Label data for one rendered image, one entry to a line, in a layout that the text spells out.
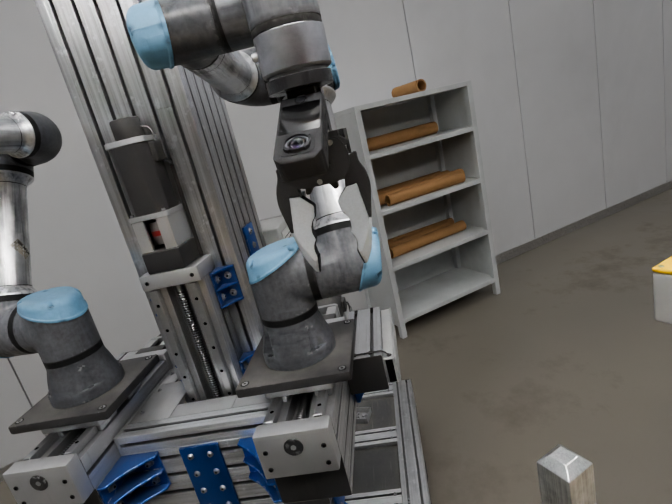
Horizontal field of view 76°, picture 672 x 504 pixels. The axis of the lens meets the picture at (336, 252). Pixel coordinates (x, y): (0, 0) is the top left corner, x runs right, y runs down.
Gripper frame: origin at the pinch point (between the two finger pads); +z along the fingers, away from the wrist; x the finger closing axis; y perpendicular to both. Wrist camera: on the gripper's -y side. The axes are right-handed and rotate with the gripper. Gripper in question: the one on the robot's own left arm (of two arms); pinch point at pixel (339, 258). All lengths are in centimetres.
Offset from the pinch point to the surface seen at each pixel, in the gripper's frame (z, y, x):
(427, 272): 112, 289, -26
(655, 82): 16, 444, -292
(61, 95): -64, 187, 152
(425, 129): 1, 274, -42
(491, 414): 132, 134, -35
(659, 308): 14.7, 3.1, -35.3
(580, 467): 20.6, -12.6, -19.1
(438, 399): 132, 152, -12
